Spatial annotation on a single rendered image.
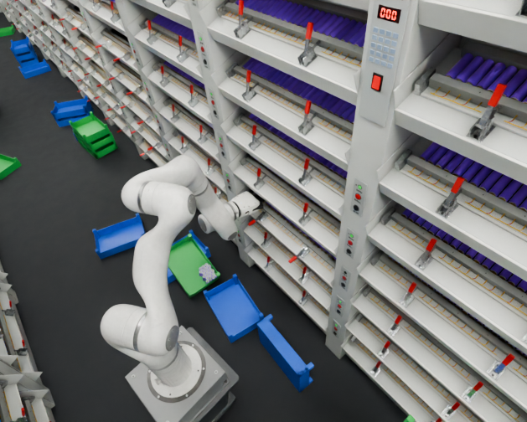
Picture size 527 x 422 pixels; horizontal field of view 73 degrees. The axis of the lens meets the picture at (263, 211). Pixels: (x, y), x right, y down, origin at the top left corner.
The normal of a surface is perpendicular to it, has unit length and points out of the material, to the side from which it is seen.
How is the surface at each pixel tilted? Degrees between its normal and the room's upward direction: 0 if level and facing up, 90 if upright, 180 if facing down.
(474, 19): 111
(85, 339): 0
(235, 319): 0
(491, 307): 21
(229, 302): 0
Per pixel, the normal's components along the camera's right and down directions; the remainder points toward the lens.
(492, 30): -0.70, 0.71
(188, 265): 0.17, -0.44
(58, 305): -0.07, -0.69
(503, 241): -0.35, -0.46
